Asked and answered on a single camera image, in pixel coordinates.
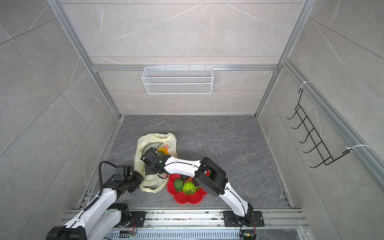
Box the cream printed plastic bag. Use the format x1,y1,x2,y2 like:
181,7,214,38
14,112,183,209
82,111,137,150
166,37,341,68
134,133,177,194

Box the dark fake avocado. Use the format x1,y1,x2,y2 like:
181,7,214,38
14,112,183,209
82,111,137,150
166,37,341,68
181,175,189,181

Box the red flower-shaped plate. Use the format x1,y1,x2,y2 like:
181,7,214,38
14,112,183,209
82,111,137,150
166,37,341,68
167,174,207,205

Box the green fake custard apple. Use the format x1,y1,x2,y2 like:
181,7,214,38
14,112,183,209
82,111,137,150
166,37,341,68
182,182,197,196

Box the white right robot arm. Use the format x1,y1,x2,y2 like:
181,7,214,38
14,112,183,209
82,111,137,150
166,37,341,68
141,148,254,226

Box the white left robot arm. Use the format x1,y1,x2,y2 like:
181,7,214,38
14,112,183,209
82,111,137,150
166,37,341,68
46,161,143,240

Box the yellow fake banana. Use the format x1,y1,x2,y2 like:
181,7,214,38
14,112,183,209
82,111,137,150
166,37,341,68
158,148,169,155

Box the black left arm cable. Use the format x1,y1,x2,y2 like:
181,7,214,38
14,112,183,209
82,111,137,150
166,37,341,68
98,160,118,196

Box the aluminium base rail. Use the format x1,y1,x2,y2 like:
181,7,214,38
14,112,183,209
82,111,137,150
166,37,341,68
104,209,313,240

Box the white wire mesh basket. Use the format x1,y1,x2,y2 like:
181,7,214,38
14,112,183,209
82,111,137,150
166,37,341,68
142,67,214,95

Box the aluminium frame rail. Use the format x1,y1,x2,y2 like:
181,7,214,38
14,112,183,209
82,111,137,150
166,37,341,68
47,0,122,120

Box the black wire hook rack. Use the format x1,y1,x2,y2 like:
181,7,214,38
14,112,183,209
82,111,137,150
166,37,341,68
287,89,352,169

